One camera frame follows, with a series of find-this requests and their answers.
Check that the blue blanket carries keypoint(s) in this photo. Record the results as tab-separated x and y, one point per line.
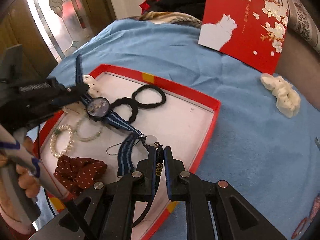
250	142

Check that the red polka dot scrunchie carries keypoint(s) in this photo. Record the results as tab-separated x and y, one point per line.
80	172

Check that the beige patterned scarf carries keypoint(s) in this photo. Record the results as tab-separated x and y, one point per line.
170	17

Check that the red box lid, cat print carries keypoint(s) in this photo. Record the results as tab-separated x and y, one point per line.
250	47

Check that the person's left hand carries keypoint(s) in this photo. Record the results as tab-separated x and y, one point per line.
27	182

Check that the cream dotted scrunchie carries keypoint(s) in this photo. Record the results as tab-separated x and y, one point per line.
282	95

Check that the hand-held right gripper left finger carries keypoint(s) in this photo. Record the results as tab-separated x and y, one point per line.
150	170

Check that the person's left forearm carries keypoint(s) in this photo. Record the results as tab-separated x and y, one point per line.
12	227

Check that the brown sofa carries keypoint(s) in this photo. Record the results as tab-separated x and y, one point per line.
300	62

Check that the wooden door with glass pane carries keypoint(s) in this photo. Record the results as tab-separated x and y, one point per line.
62	17

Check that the striped floral cushion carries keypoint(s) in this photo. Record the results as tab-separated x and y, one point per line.
300	12

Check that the white cherry print scrunchie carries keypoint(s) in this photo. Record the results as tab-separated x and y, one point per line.
91	81

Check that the black garment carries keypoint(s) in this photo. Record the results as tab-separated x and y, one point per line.
182	2

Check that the red box tray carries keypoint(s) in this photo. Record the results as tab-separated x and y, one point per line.
180	120

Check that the red garment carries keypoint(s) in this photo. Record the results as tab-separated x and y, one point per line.
147	5

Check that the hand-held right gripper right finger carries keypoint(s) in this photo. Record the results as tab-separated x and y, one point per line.
168	175

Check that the silver hair clip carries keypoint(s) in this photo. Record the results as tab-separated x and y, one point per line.
317	142

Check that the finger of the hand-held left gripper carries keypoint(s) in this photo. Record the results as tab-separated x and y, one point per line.
70	100
75	88

